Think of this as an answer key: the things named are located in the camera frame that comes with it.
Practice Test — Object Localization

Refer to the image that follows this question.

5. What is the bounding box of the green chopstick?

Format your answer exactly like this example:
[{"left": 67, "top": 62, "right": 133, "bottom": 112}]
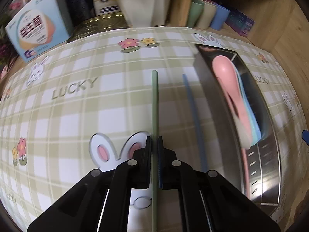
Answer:
[{"left": 151, "top": 70, "right": 159, "bottom": 231}]

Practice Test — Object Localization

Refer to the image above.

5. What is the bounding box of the green cup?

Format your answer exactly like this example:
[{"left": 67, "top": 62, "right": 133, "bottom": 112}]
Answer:
[{"left": 186, "top": 0, "right": 204, "bottom": 28}]

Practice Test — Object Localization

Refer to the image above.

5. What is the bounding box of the stainless steel utensil tray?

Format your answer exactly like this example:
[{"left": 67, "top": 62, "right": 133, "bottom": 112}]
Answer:
[{"left": 193, "top": 44, "right": 281, "bottom": 207}]

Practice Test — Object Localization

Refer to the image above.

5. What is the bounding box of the wooden shelf unit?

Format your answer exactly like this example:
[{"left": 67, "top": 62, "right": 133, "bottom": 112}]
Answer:
[{"left": 166, "top": 0, "right": 309, "bottom": 61}]

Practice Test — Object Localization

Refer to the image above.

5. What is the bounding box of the beige spoon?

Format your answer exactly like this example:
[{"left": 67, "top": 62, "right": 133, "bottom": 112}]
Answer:
[{"left": 233, "top": 115, "right": 251, "bottom": 150}]

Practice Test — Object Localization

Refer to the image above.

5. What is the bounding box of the dark blue white-label box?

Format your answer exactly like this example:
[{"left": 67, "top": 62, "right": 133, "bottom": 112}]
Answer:
[{"left": 62, "top": 0, "right": 124, "bottom": 27}]

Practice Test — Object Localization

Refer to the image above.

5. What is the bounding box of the blue probiotic box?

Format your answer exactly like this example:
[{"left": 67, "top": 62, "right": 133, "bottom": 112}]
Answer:
[{"left": 5, "top": 0, "right": 73, "bottom": 63}]

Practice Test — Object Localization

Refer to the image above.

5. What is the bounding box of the pink chopstick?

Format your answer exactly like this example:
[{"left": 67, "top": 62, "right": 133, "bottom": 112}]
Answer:
[{"left": 241, "top": 148, "right": 250, "bottom": 198}]

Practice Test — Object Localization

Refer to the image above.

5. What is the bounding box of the beige cup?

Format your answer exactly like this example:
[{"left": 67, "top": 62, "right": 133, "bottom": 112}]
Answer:
[{"left": 196, "top": 1, "right": 217, "bottom": 30}]

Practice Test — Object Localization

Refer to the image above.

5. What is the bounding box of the pink spoon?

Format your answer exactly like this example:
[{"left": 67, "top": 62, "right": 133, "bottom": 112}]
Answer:
[{"left": 212, "top": 55, "right": 252, "bottom": 140}]

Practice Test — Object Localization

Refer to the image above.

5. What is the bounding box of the teal green spoon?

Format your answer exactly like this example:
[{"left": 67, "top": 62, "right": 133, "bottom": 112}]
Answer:
[{"left": 249, "top": 115, "right": 261, "bottom": 146}]

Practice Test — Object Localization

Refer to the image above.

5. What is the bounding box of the pink flower bouquet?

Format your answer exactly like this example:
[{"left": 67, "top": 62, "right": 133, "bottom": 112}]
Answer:
[{"left": 1, "top": 0, "right": 22, "bottom": 80}]

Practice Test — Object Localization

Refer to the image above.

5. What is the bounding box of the blue chopstick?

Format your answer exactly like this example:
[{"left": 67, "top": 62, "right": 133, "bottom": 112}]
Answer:
[{"left": 182, "top": 74, "right": 208, "bottom": 172}]

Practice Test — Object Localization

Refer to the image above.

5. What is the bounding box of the blue spoon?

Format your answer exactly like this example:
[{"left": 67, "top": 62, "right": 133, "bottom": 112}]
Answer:
[{"left": 234, "top": 66, "right": 261, "bottom": 146}]

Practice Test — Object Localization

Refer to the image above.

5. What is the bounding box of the white flower pot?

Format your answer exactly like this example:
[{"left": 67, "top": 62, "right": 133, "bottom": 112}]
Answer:
[{"left": 117, "top": 0, "right": 170, "bottom": 28}]

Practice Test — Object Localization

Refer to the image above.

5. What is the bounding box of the gold embossed tin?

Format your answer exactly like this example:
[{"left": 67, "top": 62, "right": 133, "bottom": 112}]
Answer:
[{"left": 68, "top": 12, "right": 129, "bottom": 43}]

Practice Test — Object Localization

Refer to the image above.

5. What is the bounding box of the blue cup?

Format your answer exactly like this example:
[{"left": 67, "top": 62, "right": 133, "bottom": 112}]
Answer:
[{"left": 210, "top": 5, "right": 230, "bottom": 30}]

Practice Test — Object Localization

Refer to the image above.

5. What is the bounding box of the checkered bunny tablecloth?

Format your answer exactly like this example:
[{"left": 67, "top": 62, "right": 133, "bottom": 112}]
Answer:
[{"left": 1, "top": 27, "right": 308, "bottom": 231}]

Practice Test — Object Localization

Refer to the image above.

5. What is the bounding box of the purple small box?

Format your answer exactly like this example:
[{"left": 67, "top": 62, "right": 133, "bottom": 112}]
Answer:
[{"left": 225, "top": 9, "right": 255, "bottom": 37}]

